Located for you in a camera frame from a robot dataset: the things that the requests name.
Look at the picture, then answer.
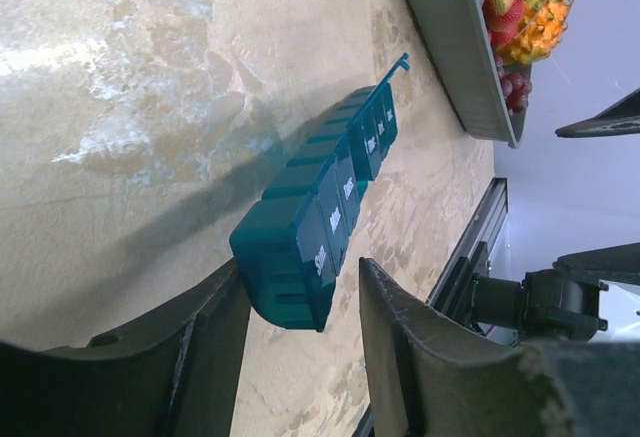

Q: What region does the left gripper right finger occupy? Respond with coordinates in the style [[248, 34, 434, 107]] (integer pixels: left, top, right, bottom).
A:
[[359, 258, 639, 436]]

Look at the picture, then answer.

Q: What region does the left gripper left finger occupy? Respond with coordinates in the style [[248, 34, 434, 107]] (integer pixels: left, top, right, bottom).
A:
[[1, 261, 250, 436]]

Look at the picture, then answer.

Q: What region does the teal weekly pill organizer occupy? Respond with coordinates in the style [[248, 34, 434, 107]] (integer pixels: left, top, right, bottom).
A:
[[229, 54, 410, 332]]

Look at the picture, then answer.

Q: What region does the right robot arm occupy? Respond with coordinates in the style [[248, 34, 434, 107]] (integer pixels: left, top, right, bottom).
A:
[[467, 92, 639, 343]]

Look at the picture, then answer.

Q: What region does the dark toy grapes bunch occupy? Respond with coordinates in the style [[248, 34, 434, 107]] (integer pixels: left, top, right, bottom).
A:
[[494, 55, 532, 115]]

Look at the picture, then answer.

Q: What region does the dark grey fruit tray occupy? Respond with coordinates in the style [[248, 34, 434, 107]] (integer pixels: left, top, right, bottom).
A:
[[406, 0, 526, 149]]

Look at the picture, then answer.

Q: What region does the aluminium frame rail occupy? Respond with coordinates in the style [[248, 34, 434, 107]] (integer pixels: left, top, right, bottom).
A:
[[354, 178, 508, 436]]

